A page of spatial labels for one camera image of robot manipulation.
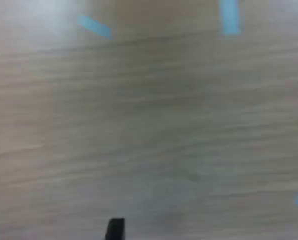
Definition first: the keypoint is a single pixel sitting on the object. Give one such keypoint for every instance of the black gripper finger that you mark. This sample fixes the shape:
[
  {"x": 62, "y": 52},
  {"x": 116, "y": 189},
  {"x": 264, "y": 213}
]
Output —
[{"x": 116, "y": 230}]

